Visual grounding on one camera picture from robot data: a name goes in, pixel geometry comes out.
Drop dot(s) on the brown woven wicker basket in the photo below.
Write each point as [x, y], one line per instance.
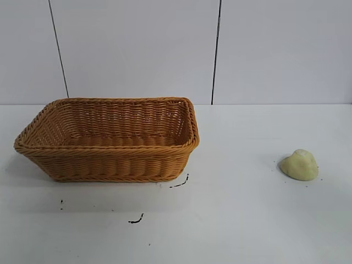
[110, 162]

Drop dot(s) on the pale yellow egg yolk pastry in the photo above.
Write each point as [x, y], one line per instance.
[300, 166]

